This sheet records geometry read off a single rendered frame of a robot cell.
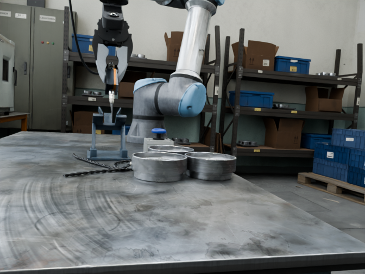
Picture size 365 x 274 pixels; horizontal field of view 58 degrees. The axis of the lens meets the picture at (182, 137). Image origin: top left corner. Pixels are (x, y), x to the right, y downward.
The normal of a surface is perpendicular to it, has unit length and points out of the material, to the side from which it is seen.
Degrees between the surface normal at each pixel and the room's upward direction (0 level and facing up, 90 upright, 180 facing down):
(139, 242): 0
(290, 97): 90
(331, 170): 90
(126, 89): 82
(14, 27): 90
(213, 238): 0
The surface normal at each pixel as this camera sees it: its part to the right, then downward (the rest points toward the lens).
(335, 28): 0.23, 0.11
